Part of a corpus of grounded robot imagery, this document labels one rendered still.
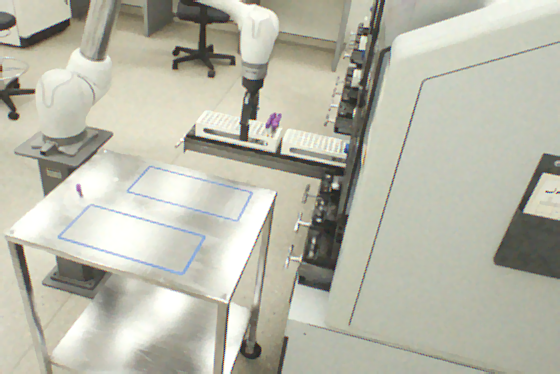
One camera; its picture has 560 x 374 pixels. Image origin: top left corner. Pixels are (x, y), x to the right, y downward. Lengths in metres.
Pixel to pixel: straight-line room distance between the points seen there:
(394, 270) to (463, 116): 0.38
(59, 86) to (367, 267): 1.19
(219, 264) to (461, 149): 0.64
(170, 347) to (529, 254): 1.15
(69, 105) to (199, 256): 0.81
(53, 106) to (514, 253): 1.45
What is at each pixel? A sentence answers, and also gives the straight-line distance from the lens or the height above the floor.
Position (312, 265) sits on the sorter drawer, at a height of 0.80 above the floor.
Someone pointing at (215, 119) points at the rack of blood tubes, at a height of 0.86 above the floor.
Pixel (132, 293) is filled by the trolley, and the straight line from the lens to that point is 1.86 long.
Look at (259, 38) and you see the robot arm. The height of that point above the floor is 1.21.
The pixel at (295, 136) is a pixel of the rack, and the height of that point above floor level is 0.86.
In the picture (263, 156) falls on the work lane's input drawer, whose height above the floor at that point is 0.80.
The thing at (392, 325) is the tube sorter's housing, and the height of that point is 0.80.
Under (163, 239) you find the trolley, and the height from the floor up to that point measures 0.82.
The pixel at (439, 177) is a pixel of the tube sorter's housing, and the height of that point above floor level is 1.22.
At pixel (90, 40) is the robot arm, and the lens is 1.85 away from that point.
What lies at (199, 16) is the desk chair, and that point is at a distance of 4.02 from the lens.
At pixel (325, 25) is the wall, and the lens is 5.13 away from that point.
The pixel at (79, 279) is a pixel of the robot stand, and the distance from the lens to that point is 2.25.
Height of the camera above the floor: 1.69
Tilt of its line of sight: 31 degrees down
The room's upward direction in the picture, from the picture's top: 7 degrees clockwise
